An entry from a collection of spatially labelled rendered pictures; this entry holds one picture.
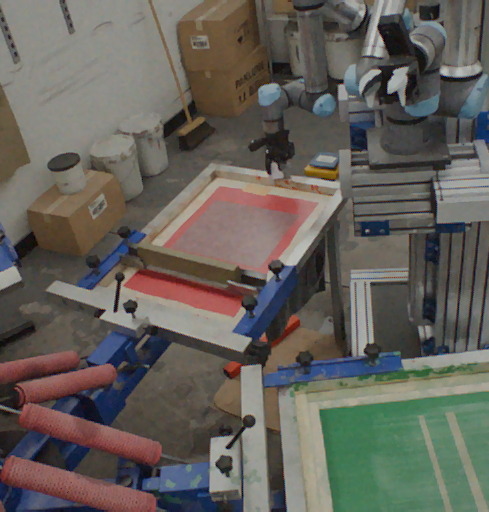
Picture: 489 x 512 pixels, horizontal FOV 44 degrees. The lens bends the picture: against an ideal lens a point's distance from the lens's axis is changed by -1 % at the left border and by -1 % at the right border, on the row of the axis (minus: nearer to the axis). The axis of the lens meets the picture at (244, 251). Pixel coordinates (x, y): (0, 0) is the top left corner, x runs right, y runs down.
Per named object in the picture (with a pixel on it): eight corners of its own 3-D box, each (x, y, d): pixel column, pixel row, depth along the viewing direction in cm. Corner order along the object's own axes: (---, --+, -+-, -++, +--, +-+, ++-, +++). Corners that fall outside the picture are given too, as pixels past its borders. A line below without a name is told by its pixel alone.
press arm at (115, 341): (130, 328, 171) (125, 315, 168) (147, 334, 168) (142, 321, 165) (90, 372, 160) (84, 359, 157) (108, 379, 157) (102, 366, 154)
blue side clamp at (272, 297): (283, 278, 186) (280, 260, 182) (298, 282, 184) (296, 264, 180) (235, 346, 167) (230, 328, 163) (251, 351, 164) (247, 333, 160)
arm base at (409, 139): (430, 128, 181) (431, 97, 175) (436, 153, 170) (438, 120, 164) (378, 132, 184) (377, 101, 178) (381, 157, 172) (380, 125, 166)
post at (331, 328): (327, 317, 304) (311, 144, 246) (370, 328, 294) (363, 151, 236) (309, 347, 290) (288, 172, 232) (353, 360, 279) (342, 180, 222)
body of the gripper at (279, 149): (286, 166, 215) (282, 135, 208) (264, 163, 219) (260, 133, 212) (295, 156, 220) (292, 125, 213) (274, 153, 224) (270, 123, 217)
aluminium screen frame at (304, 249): (212, 171, 242) (211, 163, 240) (352, 193, 215) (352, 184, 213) (83, 298, 191) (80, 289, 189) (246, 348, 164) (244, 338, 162)
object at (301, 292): (308, 274, 235) (300, 203, 215) (329, 279, 231) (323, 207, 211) (252, 358, 205) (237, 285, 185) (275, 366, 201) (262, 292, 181)
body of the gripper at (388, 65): (414, 105, 118) (431, 82, 126) (409, 61, 114) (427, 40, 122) (376, 107, 122) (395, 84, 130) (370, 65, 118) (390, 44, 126)
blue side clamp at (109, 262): (139, 244, 212) (134, 228, 208) (150, 247, 210) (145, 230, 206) (83, 300, 192) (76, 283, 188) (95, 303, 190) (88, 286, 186)
